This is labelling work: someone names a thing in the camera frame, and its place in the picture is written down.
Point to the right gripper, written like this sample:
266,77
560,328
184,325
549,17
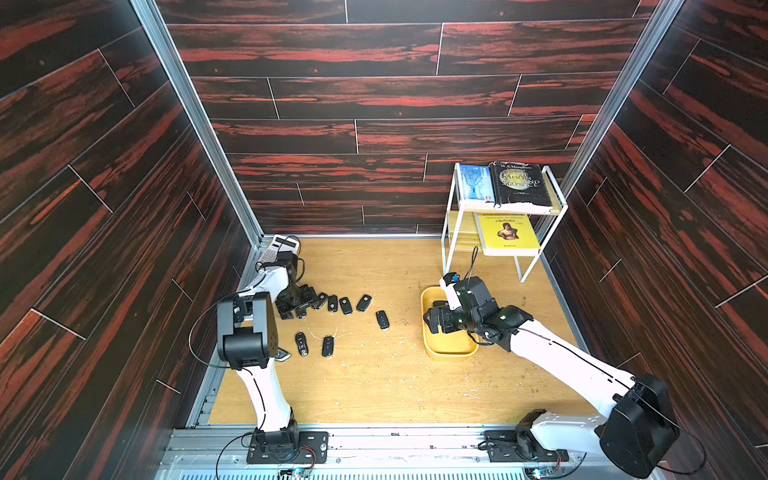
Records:
447,318

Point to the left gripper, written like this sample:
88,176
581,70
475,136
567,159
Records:
309,297

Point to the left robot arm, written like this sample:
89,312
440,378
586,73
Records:
248,342

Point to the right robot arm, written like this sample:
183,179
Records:
634,424

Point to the black silver car key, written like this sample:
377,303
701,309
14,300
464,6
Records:
282,355

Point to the white calculator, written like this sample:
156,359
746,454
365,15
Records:
280,244

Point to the yellow paperback book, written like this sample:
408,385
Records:
506,234

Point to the blue white book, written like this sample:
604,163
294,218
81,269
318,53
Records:
475,183

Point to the black hardcover book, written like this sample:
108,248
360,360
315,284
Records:
519,183

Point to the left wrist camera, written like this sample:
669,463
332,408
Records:
288,260

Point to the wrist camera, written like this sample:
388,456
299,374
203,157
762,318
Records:
288,260
447,284

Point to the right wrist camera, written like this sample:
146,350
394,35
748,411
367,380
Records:
447,284

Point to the white wire shelf rack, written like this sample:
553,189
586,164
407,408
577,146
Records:
504,209

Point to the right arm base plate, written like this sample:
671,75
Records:
511,446

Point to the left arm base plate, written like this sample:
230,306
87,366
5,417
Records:
288,447

